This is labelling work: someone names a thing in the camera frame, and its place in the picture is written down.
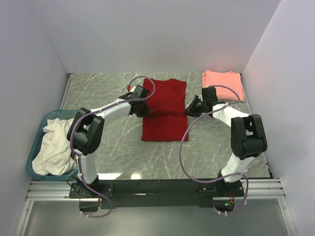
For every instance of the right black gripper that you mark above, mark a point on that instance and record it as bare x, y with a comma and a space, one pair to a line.
191, 111

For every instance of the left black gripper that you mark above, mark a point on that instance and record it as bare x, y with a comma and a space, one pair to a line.
145, 112

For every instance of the red t shirt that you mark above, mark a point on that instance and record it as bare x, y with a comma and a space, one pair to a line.
166, 121

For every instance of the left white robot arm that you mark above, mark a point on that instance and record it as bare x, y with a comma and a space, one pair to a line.
85, 133

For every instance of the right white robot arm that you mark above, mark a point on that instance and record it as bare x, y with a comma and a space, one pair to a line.
247, 137

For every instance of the folded pink t shirt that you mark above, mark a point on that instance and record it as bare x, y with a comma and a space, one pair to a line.
229, 79

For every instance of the teal plastic basket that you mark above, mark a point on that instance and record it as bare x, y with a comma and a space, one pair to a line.
61, 114

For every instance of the white cloth in basket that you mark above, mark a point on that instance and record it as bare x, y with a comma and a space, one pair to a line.
54, 156

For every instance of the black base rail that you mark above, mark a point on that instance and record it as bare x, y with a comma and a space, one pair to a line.
160, 200

